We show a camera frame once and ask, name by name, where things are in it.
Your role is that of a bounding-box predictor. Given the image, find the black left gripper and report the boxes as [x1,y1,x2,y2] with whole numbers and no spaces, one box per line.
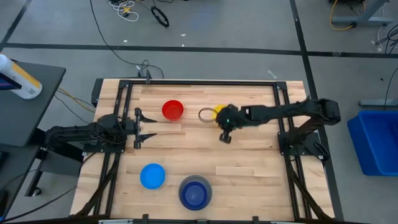
[124,107,158,150]

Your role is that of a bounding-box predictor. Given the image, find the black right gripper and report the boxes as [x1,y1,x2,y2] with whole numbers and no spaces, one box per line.
[215,104,244,145]

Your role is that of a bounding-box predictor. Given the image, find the yellow bowl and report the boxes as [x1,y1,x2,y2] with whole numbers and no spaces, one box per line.
[211,104,228,121]

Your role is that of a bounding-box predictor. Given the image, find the clear bowl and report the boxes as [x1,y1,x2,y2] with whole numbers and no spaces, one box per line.
[198,107,218,123]

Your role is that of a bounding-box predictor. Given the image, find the red bowl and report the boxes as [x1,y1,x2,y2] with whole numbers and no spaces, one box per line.
[161,99,185,121]

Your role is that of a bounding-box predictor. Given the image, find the light blue bowl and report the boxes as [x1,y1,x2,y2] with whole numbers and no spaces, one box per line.
[139,163,166,190]

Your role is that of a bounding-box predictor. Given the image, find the grey round bowl shelf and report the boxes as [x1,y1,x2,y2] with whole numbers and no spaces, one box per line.
[178,174,213,212]

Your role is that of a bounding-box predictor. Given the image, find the black box on table edge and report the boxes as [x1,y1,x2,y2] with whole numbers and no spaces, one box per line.
[91,78,104,107]

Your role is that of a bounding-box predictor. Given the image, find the dark blue bowl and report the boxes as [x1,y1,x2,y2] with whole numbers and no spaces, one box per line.
[181,181,209,210]

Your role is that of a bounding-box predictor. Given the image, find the black coiled loop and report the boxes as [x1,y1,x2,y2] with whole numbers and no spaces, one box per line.
[150,6,170,28]

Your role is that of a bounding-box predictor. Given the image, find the dark grey side table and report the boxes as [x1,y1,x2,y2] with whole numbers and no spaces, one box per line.
[0,60,67,147]

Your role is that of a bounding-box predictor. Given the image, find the white bottle with yellow label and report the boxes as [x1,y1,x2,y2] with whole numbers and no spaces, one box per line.
[0,53,44,100]

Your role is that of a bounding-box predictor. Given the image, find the dark blue flat object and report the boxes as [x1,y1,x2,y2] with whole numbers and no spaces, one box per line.
[0,72,23,91]

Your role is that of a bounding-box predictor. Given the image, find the grey desk foot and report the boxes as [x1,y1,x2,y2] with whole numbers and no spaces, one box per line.
[358,98,398,108]

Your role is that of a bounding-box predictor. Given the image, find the blue plastic bin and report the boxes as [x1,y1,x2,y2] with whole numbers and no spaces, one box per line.
[346,110,398,177]

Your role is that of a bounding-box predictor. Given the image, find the grey desk leg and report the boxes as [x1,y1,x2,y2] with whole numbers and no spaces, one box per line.
[330,0,394,27]

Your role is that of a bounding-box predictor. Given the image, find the black aluminium table frame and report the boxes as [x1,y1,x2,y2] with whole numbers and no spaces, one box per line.
[70,78,336,224]

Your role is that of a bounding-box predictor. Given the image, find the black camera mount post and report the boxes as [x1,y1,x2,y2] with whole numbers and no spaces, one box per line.
[137,59,153,85]

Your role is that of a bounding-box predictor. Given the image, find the yellow thin cable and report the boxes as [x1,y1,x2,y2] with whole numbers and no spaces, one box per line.
[57,87,96,114]

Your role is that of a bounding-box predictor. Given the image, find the long black floor cable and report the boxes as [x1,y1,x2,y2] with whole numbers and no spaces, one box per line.
[89,0,165,79]

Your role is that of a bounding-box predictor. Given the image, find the white coiled cable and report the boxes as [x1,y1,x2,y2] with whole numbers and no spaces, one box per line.
[108,0,140,23]

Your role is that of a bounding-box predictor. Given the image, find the black power cable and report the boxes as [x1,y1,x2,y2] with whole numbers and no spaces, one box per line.
[0,185,78,223]

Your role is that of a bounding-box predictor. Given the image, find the yellow floor cable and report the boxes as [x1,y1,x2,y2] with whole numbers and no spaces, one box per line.
[329,0,356,32]

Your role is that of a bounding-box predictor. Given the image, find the black cable bundle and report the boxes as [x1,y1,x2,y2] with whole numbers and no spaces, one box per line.
[375,24,398,54]

